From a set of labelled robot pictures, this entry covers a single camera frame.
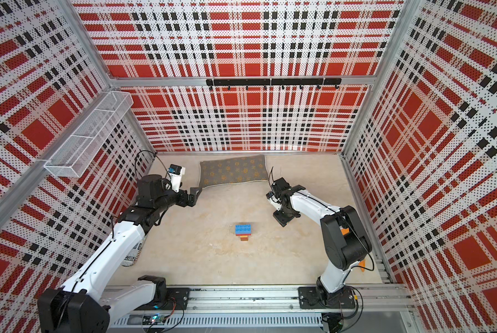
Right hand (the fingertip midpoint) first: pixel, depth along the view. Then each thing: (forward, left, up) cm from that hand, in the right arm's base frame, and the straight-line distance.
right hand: (290, 216), depth 91 cm
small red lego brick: (-9, +21, -4) cm, 23 cm away
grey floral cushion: (+26, +28, +1) cm, 38 cm away
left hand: (+5, +39, +17) cm, 43 cm away
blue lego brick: (-8, +20, +5) cm, 22 cm away
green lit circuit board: (-37, +49, -2) cm, 62 cm away
